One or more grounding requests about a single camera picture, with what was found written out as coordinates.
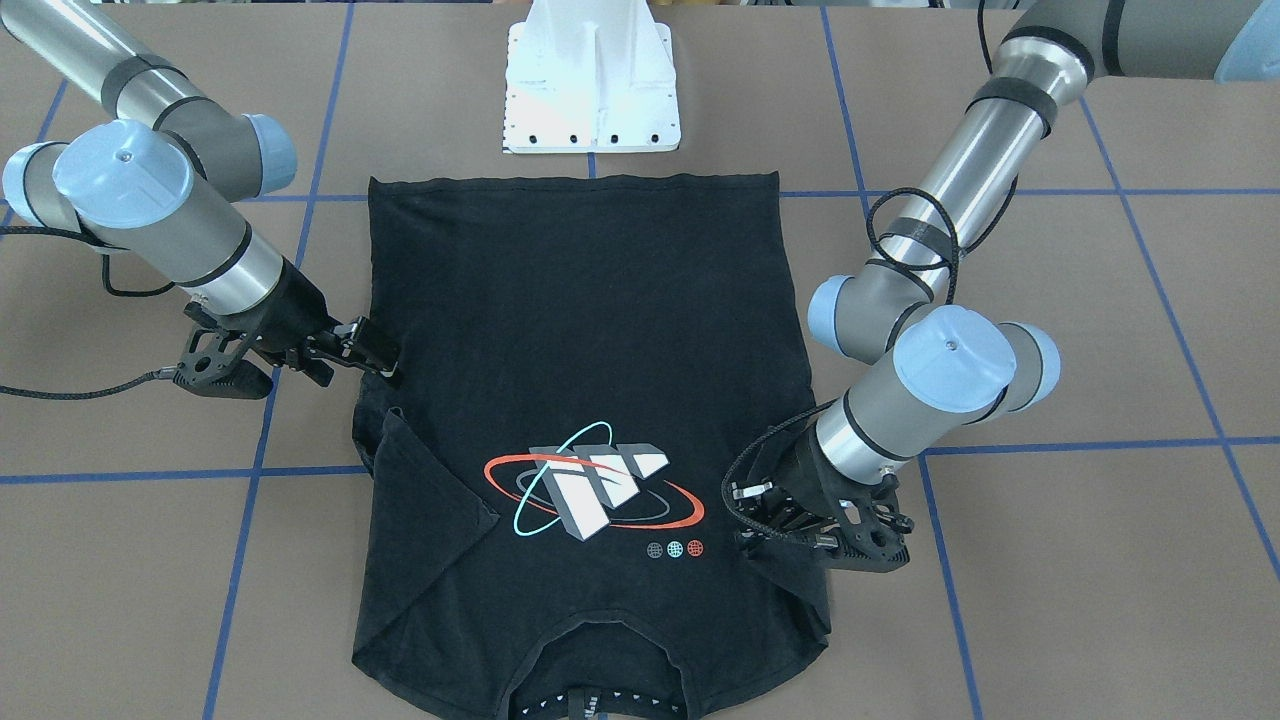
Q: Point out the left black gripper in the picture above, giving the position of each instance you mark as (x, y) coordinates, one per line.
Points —
(798, 474)

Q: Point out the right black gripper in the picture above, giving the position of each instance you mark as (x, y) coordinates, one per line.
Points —
(296, 306)

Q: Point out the black graphic t-shirt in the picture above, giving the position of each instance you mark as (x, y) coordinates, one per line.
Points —
(580, 361)

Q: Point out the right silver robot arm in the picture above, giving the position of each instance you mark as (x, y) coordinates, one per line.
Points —
(162, 180)

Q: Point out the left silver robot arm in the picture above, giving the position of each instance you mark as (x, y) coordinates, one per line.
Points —
(1143, 239)

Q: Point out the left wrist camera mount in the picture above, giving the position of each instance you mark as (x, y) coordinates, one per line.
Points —
(869, 531)

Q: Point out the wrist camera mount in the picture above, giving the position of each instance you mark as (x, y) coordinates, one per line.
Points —
(214, 364)
(869, 531)

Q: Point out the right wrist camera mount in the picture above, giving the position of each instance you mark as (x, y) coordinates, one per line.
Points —
(214, 364)

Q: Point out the white camera stand column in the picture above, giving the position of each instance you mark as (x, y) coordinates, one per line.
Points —
(590, 76)

